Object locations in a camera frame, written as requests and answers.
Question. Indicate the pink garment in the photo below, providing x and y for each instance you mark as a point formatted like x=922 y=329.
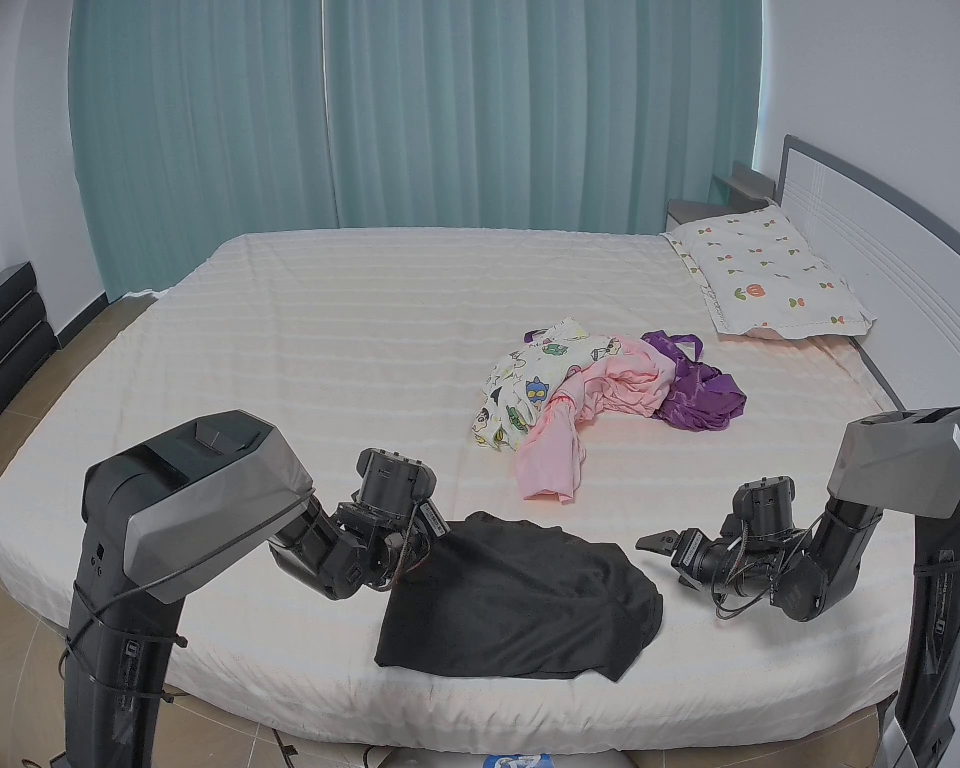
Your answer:
x=555 y=457

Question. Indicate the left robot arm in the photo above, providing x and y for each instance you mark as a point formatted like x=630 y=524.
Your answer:
x=202 y=480

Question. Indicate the black T-shirt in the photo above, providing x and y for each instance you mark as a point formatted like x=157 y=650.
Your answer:
x=525 y=615

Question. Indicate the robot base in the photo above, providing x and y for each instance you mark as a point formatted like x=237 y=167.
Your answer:
x=450 y=759

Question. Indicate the white printed garment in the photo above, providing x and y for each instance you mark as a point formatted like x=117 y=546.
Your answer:
x=525 y=382

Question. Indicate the black chest of drawers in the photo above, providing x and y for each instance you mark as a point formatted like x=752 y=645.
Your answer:
x=22 y=330

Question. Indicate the purple garment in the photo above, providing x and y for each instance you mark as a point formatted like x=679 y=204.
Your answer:
x=705 y=397

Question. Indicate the bed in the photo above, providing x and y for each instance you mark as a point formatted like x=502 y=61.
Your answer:
x=337 y=360

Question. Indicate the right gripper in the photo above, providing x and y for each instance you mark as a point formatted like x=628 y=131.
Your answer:
x=701 y=562

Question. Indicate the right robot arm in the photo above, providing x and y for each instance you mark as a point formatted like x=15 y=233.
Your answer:
x=892 y=457

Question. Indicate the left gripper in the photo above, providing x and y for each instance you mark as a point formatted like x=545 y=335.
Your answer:
x=416 y=540

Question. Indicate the grey bedside table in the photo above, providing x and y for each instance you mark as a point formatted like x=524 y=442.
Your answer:
x=739 y=191

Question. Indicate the white printed pillow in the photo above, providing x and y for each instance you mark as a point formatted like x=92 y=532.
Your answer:
x=772 y=277

